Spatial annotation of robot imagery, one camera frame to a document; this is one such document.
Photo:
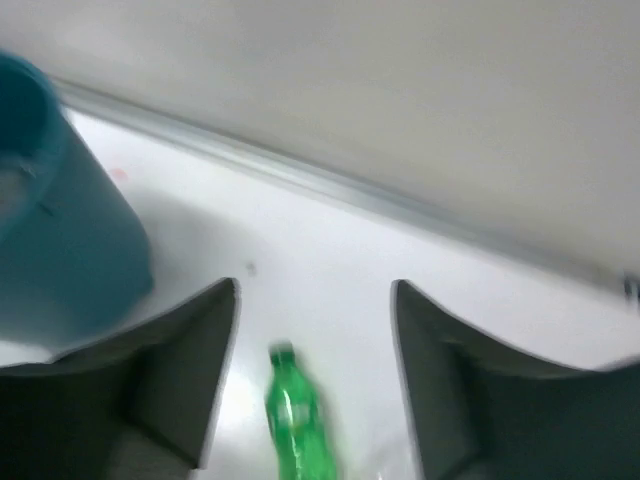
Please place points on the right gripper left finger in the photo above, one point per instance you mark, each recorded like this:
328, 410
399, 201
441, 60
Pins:
139, 401

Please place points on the teal plastic bin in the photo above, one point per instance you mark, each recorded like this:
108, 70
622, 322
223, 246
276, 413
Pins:
75, 258

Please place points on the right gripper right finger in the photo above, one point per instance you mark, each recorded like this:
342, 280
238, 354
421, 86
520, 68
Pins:
484, 409

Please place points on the green plastic bottle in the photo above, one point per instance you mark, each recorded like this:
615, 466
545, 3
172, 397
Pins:
295, 418

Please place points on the aluminium frame rail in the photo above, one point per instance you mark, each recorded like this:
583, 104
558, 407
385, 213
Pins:
361, 193

